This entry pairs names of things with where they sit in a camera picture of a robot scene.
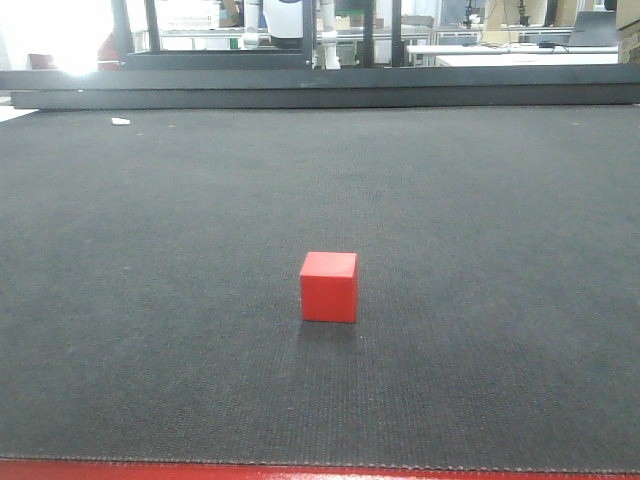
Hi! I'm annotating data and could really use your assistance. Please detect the dark grey fabric mat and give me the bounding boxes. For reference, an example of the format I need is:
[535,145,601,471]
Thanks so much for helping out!
[1,106,639,474]

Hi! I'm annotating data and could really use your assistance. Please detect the black metal frame rack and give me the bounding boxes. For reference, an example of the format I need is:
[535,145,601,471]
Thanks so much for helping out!
[1,1,639,110]

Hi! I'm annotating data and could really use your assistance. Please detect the red magnetic cube block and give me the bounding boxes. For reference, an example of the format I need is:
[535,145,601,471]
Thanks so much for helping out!
[299,251,359,323]

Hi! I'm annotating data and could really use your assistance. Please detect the white lab table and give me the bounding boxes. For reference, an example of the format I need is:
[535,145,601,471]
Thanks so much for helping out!
[406,44,618,67]

